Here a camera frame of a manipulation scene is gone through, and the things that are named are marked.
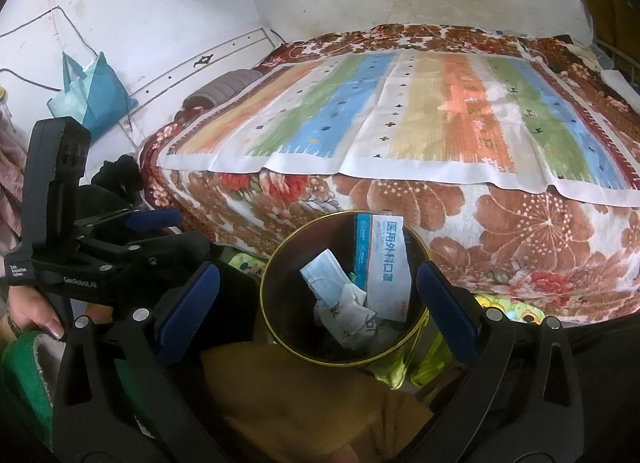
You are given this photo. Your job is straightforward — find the blue white mask package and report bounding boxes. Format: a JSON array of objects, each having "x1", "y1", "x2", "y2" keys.
[{"x1": 354, "y1": 213, "x2": 412, "y2": 322}]

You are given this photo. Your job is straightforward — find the white printed plastic bag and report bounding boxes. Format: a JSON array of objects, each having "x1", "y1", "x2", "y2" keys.
[{"x1": 314, "y1": 282, "x2": 378, "y2": 350}]

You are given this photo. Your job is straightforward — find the round dark trash bin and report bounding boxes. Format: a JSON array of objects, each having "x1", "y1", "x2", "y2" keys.
[{"x1": 260, "y1": 211, "x2": 428, "y2": 368}]

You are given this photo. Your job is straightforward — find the person's left hand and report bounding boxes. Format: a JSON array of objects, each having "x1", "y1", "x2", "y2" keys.
[{"x1": 1, "y1": 287, "x2": 65, "y2": 348}]

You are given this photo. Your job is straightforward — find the green slipper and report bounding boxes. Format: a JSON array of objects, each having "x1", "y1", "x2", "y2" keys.
[{"x1": 1, "y1": 331, "x2": 65, "y2": 450}]

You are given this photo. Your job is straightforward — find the white headboard panel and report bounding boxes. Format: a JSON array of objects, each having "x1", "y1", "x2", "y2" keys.
[{"x1": 129, "y1": 26, "x2": 284, "y2": 116}]

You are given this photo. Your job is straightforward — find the mustard yellow trousers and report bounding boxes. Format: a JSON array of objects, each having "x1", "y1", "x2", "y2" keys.
[{"x1": 202, "y1": 343, "x2": 432, "y2": 462}]

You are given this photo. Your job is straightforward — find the teal plastic bag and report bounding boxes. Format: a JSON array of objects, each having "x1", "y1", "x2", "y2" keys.
[{"x1": 47, "y1": 53, "x2": 138, "y2": 142}]

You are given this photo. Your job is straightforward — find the grey ribbed pillow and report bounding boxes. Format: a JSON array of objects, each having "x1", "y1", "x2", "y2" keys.
[{"x1": 182, "y1": 69, "x2": 262, "y2": 110}]

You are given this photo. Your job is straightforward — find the striped colourful bed cloth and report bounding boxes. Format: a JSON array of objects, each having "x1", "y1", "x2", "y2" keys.
[{"x1": 157, "y1": 49, "x2": 639, "y2": 208}]

